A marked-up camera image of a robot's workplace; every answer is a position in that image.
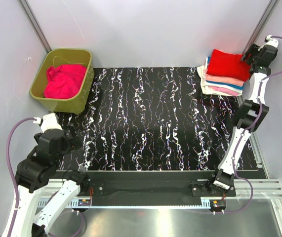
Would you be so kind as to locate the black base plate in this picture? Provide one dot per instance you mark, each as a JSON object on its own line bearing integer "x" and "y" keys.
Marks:
{"x": 150, "y": 175}

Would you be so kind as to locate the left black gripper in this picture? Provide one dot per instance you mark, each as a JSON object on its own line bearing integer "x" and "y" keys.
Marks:
{"x": 73, "y": 142}

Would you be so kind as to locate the folded peach t-shirt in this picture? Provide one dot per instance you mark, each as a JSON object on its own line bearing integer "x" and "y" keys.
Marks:
{"x": 226, "y": 80}

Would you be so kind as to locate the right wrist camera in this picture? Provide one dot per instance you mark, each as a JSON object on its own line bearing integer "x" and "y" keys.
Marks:
{"x": 270, "y": 40}

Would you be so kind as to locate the aluminium frame rail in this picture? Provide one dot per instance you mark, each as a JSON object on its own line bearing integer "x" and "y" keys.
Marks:
{"x": 241, "y": 189}

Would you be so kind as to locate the folded pink t-shirt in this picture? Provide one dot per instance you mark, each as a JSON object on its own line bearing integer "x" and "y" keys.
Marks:
{"x": 225, "y": 90}

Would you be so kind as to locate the aluminium corner post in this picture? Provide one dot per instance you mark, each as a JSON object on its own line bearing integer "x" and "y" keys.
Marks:
{"x": 35, "y": 25}
{"x": 265, "y": 17}

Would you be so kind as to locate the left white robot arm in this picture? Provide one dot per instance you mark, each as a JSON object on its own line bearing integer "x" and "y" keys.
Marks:
{"x": 32, "y": 177}

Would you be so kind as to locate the olive green plastic bin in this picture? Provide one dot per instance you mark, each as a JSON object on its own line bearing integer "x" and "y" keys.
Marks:
{"x": 55, "y": 58}

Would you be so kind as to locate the red t-shirt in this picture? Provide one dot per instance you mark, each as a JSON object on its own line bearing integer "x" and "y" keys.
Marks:
{"x": 243, "y": 68}

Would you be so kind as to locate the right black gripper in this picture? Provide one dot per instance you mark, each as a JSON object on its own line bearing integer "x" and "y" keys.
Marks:
{"x": 253, "y": 49}

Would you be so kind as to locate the magenta t-shirt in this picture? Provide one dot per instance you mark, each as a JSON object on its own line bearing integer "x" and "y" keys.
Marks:
{"x": 64, "y": 81}

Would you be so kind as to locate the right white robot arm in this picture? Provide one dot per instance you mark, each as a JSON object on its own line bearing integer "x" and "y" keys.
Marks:
{"x": 249, "y": 115}

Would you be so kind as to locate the folded cream t-shirt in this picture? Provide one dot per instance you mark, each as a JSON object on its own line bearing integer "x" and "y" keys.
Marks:
{"x": 202, "y": 71}

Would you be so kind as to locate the right aluminium corner post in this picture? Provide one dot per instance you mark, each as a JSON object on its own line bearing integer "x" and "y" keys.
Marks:
{"x": 265, "y": 17}

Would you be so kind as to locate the folded blue t-shirt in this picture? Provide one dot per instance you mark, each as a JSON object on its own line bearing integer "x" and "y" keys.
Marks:
{"x": 218, "y": 73}

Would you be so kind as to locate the left aluminium corner post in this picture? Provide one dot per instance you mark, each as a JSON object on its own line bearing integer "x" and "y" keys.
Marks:
{"x": 35, "y": 25}

